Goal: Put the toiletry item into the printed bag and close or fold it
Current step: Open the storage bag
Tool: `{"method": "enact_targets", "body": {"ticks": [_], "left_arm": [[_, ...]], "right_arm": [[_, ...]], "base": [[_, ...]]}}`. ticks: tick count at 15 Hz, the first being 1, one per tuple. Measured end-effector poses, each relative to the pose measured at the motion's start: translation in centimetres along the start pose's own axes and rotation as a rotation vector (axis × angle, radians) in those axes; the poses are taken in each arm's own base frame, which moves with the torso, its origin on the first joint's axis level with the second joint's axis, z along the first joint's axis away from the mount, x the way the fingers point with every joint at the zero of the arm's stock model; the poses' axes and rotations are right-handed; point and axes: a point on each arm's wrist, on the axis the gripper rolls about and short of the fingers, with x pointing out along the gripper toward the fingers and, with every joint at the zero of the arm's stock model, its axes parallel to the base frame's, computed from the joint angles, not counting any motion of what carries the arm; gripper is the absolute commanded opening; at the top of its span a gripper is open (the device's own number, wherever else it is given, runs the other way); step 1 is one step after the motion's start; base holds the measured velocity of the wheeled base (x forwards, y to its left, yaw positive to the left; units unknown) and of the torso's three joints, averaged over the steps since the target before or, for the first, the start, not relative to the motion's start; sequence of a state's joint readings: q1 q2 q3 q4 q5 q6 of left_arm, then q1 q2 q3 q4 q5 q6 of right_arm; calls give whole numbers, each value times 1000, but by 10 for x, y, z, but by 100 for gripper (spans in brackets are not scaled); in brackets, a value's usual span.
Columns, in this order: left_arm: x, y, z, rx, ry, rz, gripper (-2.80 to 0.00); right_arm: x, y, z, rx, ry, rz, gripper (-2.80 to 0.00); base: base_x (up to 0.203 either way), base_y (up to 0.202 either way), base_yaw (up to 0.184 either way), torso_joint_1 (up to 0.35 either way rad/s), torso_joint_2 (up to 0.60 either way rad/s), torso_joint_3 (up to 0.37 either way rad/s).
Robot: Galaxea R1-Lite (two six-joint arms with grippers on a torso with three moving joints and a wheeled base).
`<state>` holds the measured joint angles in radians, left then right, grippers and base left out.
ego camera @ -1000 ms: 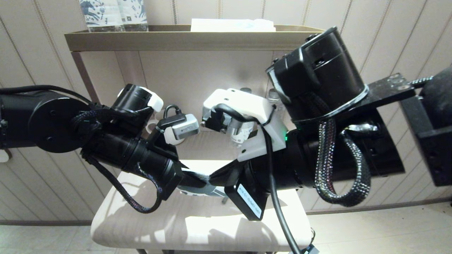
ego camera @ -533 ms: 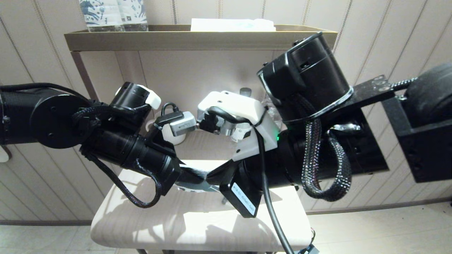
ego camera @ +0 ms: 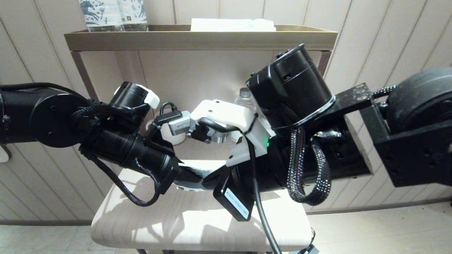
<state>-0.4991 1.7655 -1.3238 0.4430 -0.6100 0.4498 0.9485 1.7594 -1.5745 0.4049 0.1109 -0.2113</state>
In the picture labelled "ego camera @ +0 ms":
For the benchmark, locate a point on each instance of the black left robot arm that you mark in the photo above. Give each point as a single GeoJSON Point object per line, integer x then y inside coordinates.
{"type": "Point", "coordinates": [42, 116]}

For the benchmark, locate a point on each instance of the white ribbed ceramic mug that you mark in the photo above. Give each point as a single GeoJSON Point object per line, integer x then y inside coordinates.
{"type": "Point", "coordinates": [173, 137]}

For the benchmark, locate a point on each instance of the beige wooden shelf cabinet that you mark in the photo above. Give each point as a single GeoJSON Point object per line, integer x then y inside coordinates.
{"type": "Point", "coordinates": [197, 77]}

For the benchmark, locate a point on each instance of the white blue tissue pack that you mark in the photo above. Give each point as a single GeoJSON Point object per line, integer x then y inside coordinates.
{"type": "Point", "coordinates": [229, 24]}

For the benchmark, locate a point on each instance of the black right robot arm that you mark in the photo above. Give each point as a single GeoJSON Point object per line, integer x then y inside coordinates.
{"type": "Point", "coordinates": [416, 116]}

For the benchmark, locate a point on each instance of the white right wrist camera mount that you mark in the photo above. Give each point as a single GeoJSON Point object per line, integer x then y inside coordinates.
{"type": "Point", "coordinates": [229, 113]}

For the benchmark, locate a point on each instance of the clear water bottle black cap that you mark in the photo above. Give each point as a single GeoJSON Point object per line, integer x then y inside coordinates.
{"type": "Point", "coordinates": [244, 93]}

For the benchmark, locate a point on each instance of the black blue plastic part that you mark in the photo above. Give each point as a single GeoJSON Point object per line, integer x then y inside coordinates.
{"type": "Point", "coordinates": [307, 249]}

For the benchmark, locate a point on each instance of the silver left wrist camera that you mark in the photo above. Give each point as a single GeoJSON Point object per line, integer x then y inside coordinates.
{"type": "Point", "coordinates": [179, 124]}

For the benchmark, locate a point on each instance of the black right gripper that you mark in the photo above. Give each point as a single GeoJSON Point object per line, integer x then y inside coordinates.
{"type": "Point", "coordinates": [235, 197]}

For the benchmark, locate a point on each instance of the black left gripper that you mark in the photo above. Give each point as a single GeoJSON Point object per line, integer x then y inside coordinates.
{"type": "Point", "coordinates": [167, 169]}

